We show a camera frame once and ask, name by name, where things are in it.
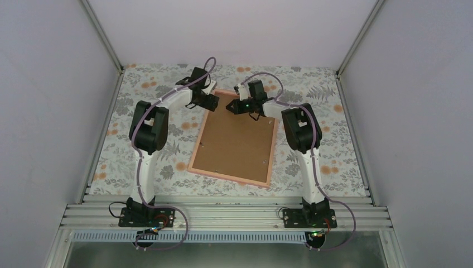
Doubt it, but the brown cardboard backing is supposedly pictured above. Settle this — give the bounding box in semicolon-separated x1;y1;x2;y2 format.
190;92;277;184

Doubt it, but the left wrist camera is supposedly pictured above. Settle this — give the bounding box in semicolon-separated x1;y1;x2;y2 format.
202;78;217;95

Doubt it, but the left aluminium corner post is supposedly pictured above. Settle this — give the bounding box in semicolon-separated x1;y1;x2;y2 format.
79;0;124;74

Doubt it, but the right aluminium corner post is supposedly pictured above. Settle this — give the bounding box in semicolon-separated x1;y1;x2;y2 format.
336;0;385;79

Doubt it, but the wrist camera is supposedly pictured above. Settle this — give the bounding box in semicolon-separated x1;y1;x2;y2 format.
202;78;217;95
234;84;250;101

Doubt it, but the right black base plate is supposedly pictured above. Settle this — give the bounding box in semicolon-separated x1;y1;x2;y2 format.
281;208;338;228

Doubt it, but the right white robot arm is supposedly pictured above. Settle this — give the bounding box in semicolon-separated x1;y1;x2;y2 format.
226;80;330;227

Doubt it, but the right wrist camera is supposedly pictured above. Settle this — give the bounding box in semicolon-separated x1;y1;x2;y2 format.
234;84;250;101

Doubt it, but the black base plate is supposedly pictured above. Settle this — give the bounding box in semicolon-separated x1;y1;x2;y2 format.
118;208;175;228
281;208;338;228

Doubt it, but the grey slotted cable duct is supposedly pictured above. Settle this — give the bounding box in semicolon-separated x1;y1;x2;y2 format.
70;230;306;244

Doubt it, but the aluminium corner post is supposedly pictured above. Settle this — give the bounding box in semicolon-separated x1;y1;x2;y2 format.
336;0;385;79
79;0;124;74

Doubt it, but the aluminium rail base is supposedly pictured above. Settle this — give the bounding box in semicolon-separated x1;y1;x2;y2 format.
46;194;405;267

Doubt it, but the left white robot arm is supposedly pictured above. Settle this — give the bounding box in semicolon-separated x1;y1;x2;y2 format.
126;67;219;226

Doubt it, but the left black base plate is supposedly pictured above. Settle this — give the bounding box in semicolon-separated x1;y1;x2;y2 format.
118;208;175;228

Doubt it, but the pink photo frame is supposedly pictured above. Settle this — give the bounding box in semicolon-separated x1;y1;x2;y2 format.
187;88;280;189

